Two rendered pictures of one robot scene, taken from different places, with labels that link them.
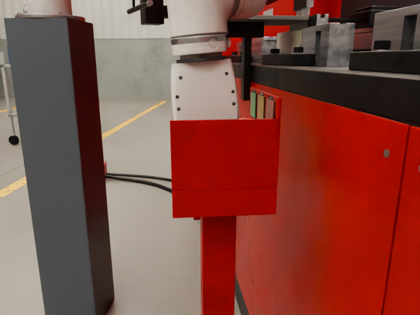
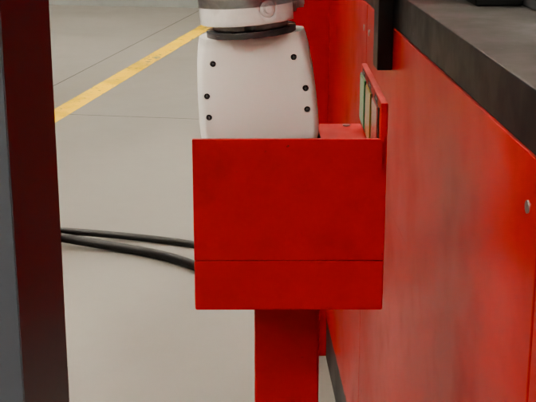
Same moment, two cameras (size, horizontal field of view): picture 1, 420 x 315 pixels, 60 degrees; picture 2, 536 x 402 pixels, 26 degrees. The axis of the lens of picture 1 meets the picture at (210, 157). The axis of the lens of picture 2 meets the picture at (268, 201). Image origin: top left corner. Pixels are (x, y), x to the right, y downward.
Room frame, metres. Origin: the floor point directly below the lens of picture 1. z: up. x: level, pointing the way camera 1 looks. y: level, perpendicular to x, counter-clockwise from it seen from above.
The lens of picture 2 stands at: (-0.41, -0.09, 1.02)
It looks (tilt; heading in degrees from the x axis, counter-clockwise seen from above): 16 degrees down; 5
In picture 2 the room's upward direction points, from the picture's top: straight up
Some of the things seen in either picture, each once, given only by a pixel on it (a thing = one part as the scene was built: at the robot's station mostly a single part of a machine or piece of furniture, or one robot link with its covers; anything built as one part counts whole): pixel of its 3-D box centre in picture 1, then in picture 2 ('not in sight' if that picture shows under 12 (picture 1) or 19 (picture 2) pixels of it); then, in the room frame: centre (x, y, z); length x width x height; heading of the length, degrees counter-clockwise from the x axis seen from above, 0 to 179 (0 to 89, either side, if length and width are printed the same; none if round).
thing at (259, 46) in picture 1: (254, 50); not in sight; (1.65, -0.19, 0.92); 0.50 x 0.06 x 0.10; 7
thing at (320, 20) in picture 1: (307, 24); not in sight; (1.07, -0.27, 0.98); 0.20 x 0.03 x 0.03; 7
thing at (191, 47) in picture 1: (201, 47); (251, 8); (0.56, 0.01, 0.91); 0.09 x 0.08 x 0.03; 95
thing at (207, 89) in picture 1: (204, 89); (255, 81); (0.56, 0.01, 0.85); 0.10 x 0.07 x 0.11; 95
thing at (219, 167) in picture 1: (217, 144); (286, 178); (0.62, -0.01, 0.75); 0.20 x 0.16 x 0.18; 5
